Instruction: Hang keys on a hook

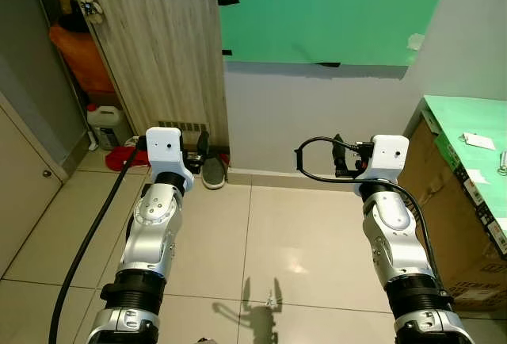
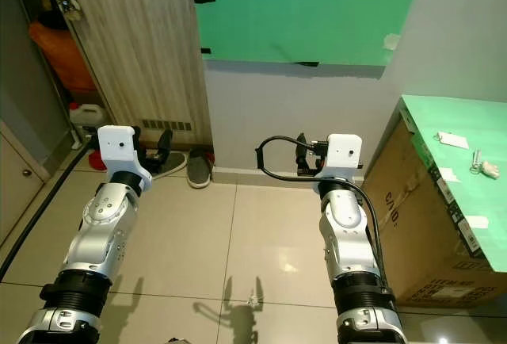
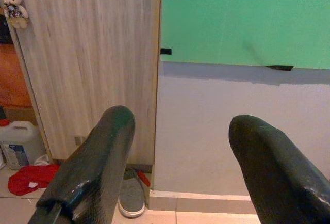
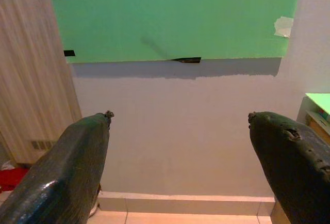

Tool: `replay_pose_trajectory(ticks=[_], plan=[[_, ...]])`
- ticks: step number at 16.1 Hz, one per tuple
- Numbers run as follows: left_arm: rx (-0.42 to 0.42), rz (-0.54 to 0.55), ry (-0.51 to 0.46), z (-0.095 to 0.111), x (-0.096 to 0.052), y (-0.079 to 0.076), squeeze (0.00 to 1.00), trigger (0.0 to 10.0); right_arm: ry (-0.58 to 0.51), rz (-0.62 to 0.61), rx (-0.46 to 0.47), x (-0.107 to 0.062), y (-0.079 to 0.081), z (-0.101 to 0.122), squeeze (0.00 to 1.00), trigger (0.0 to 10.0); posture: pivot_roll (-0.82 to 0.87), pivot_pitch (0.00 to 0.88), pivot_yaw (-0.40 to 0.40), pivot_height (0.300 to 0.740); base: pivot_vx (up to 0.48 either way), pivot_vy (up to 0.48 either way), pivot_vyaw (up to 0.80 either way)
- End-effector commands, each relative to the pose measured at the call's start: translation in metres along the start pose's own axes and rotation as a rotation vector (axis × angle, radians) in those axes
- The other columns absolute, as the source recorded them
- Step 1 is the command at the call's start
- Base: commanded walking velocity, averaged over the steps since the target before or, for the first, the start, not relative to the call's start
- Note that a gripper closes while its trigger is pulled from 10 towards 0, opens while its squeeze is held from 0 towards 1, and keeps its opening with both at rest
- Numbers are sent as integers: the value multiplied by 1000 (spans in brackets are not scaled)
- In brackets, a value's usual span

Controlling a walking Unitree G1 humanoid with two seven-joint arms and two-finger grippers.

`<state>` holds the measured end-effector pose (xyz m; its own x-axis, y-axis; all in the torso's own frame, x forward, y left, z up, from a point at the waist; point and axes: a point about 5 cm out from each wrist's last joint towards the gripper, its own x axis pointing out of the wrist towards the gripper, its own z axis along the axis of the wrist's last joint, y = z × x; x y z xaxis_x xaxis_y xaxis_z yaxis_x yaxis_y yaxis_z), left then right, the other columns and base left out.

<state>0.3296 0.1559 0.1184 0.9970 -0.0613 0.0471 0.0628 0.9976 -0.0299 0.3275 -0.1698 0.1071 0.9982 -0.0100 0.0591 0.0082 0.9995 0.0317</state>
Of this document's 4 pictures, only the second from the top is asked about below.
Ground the orange bag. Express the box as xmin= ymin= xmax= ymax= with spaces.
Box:
xmin=29 ymin=21 xmax=97 ymax=95

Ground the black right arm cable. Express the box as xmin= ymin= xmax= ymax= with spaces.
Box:
xmin=256 ymin=135 xmax=391 ymax=285

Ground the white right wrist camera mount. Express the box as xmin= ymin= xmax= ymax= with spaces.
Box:
xmin=317 ymin=133 xmax=363 ymax=194

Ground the white paper card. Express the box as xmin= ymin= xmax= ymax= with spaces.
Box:
xmin=435 ymin=132 xmax=471 ymax=151

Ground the red cloth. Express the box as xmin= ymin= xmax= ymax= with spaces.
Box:
xmin=87 ymin=150 xmax=110 ymax=173

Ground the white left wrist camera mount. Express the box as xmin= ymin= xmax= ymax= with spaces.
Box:
xmin=97 ymin=125 xmax=153 ymax=196

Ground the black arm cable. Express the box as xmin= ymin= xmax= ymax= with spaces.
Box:
xmin=256 ymin=135 xmax=391 ymax=285
xmin=0 ymin=142 xmax=100 ymax=281

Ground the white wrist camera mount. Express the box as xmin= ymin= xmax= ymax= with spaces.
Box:
xmin=97 ymin=125 xmax=153 ymax=196
xmin=317 ymin=133 xmax=363 ymax=194

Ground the grey cabinet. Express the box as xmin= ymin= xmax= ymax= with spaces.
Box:
xmin=0 ymin=120 xmax=23 ymax=226

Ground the brown cardboard box table base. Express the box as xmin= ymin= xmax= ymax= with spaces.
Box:
xmin=360 ymin=118 xmax=507 ymax=309

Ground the light grey shoe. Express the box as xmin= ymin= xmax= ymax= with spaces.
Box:
xmin=147 ymin=151 xmax=188 ymax=178

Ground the wooden door panel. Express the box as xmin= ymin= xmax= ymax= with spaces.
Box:
xmin=48 ymin=0 xmax=213 ymax=148

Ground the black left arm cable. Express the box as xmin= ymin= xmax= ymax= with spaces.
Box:
xmin=0 ymin=142 xmax=100 ymax=281

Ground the dark grey shoe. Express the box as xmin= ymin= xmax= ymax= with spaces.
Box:
xmin=186 ymin=152 xmax=213 ymax=189

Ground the green wall sheet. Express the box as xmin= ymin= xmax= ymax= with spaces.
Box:
xmin=190 ymin=0 xmax=429 ymax=67

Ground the white plastic jug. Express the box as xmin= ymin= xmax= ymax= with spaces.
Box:
xmin=69 ymin=101 xmax=110 ymax=140

